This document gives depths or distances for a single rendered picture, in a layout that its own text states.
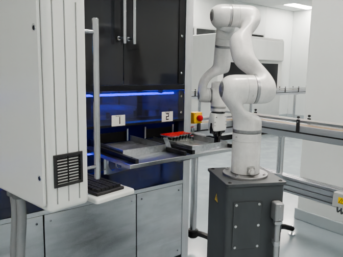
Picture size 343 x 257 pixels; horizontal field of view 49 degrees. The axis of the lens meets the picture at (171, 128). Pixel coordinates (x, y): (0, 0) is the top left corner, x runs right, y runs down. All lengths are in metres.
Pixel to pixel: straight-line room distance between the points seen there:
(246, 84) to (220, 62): 0.45
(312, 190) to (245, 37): 1.42
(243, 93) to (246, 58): 0.17
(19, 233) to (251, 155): 1.01
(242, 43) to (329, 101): 1.75
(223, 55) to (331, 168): 1.73
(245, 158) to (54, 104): 0.78
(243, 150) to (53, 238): 1.08
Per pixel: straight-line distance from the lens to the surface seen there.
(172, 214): 2.48
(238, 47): 1.67
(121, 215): 2.24
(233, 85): 1.53
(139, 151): 1.88
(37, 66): 1.32
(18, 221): 1.72
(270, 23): 10.65
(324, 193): 2.75
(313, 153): 3.43
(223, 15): 1.76
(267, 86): 1.58
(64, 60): 1.34
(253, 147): 1.59
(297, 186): 2.85
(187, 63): 2.36
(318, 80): 3.36
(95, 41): 1.43
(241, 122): 1.57
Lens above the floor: 1.30
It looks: 9 degrees down
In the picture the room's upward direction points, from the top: 1 degrees clockwise
